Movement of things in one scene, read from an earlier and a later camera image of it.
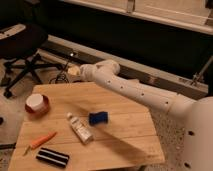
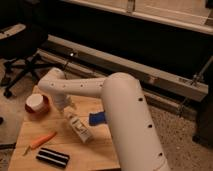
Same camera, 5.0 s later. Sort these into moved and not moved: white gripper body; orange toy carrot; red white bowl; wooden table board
Moved: white gripper body
Not moved: red white bowl; orange toy carrot; wooden table board
